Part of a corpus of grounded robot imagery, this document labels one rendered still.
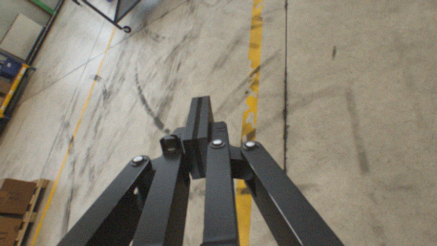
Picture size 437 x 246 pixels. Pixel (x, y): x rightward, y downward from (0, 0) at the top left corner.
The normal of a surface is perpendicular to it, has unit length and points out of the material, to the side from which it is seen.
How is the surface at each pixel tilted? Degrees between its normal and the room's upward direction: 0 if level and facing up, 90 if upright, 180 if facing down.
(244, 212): 0
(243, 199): 0
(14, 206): 90
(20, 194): 90
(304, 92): 0
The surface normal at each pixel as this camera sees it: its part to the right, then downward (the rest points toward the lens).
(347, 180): -0.59, -0.38
